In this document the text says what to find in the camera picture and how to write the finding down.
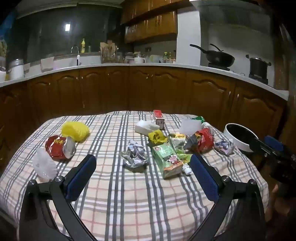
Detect person's right hand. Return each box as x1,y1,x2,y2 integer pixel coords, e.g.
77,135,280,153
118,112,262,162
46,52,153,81
265,185,292,223

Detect black cooking pot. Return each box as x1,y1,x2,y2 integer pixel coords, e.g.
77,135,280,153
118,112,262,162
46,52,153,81
245,54,272,78

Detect brown paper bag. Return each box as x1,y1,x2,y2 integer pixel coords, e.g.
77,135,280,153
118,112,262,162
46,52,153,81
100,41,119,64

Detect red foil snack bag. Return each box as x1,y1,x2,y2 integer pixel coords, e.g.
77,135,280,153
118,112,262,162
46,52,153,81
45,135,76,160

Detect large crumpled paper ball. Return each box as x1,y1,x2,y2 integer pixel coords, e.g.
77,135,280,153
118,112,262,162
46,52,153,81
119,139,150,169

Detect crumpled white plastic bag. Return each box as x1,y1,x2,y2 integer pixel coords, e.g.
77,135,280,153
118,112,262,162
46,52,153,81
32,147,58,181

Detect wooden base cabinets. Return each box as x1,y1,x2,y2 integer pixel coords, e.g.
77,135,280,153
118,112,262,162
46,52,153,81
0,66,287,167

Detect grey crumpled wrapper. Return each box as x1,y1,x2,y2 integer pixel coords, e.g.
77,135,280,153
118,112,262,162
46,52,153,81
184,135,197,151

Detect red crumpled wrapper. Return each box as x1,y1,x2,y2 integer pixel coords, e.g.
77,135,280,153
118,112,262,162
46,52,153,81
195,128,215,153

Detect black wok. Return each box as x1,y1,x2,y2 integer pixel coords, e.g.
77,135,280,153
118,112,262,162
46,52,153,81
190,43,235,68

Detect red and grey box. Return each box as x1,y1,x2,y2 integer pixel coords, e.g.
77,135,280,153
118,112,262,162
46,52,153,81
153,110,165,130

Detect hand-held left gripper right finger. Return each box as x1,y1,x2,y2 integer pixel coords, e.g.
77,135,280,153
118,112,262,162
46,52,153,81
190,154,266,241

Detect translucent white plastic piece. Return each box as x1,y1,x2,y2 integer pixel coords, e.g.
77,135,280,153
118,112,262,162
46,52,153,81
180,118,202,135

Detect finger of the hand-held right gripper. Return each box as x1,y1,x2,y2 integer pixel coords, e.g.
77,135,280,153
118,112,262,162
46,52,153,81
264,136,284,151
248,138,275,157

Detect white round bin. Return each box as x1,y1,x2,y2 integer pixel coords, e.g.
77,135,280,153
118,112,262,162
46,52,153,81
223,123,260,153

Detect metal canister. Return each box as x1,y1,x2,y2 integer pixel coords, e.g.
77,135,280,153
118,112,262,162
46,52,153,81
9,59,25,80

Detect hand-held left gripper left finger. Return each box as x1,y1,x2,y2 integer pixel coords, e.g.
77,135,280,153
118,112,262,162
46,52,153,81
20,154,97,241

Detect kitchen window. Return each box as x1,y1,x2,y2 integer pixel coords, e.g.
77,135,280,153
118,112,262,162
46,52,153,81
13,3,123,64

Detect gas stove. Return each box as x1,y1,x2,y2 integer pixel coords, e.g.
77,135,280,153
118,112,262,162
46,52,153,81
206,62,269,85

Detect kitchen faucet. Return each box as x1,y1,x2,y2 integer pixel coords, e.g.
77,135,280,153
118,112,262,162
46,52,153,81
70,45,81,67

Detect yellow crumpled wrapper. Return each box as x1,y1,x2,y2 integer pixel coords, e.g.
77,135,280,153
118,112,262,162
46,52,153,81
148,130,168,146

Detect plaid tablecloth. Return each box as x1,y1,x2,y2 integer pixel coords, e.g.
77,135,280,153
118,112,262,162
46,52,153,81
0,111,269,241

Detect wooden wall cabinets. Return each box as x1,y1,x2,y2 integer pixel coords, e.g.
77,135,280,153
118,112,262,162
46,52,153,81
120,0,193,44

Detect cooking oil bottles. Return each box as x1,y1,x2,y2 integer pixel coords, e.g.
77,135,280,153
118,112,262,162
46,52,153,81
162,51,176,64

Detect white tissue pack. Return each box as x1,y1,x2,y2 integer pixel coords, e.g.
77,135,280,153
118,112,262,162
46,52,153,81
134,120,161,135

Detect green drink carton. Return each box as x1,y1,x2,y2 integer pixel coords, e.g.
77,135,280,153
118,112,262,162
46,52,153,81
152,142,184,179

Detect range hood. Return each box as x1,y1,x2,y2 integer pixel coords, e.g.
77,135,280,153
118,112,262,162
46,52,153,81
191,0,274,25

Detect yellow foam fruit net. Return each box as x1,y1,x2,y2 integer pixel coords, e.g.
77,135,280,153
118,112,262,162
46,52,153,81
61,121,90,142

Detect small green white carton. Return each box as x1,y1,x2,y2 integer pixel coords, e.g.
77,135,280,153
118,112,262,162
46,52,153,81
169,133,186,151

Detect small paper ball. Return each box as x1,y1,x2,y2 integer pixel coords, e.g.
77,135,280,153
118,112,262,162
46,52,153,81
214,139,235,156

